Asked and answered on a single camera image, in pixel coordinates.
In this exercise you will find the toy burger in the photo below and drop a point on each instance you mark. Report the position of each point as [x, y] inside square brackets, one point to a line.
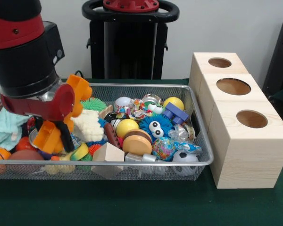
[136, 142]

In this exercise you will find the red robot base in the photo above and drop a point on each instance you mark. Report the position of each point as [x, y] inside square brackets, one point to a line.
[132, 4]

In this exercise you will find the blue white plastic packet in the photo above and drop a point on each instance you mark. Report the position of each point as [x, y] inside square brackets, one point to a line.
[188, 147]

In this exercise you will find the wooden box with three holes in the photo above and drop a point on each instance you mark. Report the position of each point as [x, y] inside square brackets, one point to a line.
[250, 160]

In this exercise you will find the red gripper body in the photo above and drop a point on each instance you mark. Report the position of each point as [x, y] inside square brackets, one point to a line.
[49, 109]

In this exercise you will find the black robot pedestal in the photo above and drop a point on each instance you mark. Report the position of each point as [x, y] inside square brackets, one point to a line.
[132, 58]

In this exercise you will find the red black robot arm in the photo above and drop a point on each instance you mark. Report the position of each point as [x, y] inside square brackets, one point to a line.
[21, 58]

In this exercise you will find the mint green knitted cloth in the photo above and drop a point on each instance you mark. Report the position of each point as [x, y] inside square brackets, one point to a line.
[4, 127]

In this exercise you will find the clear mesh bin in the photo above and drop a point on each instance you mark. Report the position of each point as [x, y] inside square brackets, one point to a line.
[132, 175]

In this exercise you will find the plain wooden block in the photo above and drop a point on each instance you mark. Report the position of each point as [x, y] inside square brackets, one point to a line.
[107, 153]

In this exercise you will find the purple toy block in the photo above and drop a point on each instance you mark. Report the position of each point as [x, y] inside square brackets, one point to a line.
[177, 113]

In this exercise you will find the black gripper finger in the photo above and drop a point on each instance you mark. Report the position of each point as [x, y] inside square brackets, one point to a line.
[39, 123]
[66, 139]

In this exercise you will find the cream knitted cloth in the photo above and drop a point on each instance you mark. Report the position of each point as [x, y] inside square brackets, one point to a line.
[89, 127]

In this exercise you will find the yellow ball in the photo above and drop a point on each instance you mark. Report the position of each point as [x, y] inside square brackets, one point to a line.
[174, 101]
[127, 126]

